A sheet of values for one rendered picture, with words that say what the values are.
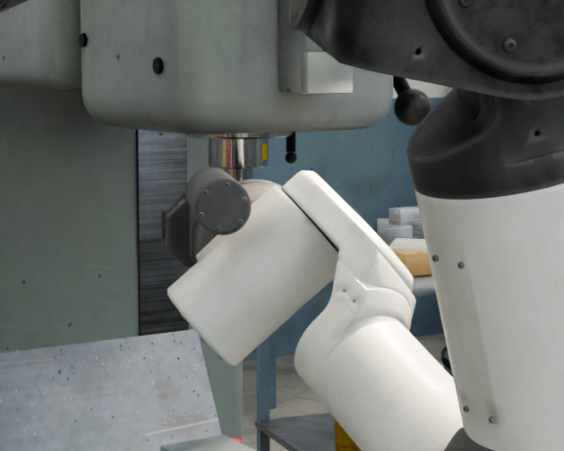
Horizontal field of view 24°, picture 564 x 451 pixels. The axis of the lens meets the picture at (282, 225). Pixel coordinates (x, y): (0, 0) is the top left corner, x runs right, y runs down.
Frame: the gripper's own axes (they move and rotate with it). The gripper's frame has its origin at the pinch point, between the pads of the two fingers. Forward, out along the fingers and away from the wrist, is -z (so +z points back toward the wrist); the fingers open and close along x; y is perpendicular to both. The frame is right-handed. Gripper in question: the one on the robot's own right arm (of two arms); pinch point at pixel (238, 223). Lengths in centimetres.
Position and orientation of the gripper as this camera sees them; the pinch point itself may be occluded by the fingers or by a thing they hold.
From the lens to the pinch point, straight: 104.9
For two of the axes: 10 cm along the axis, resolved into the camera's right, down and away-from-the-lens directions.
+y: 0.0, 9.9, 1.1
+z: 1.3, 1.1, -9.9
